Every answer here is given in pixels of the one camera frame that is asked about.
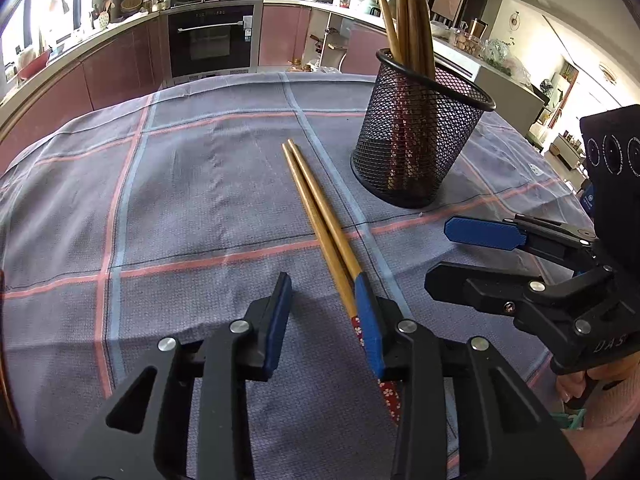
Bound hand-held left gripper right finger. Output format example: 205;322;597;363
354;272;586;480

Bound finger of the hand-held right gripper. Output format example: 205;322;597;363
424;261;617;352
444;214;602;262

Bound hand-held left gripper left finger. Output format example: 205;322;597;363
65;272;294;480

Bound floral-handled wooden chopstick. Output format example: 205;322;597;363
287;139;364;281
281;142;404;426

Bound black mesh utensil holder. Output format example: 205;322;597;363
351;48;497;209

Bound bunch of wooden chopsticks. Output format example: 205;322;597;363
367;0;442;192

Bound person's right forearm pink sleeve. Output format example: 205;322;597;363
562;390;640;480

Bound person's right hand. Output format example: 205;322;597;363
555;360;640;411

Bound grey plaid tablecloth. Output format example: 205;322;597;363
0;71;597;480

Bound pink kitchen base cabinets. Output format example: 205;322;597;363
259;2;389;76
0;15;169;161

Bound black built-in oven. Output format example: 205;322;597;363
166;4;261;81

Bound red basin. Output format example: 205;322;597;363
17;50;54;79

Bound kitchen window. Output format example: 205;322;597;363
0;0;84;61

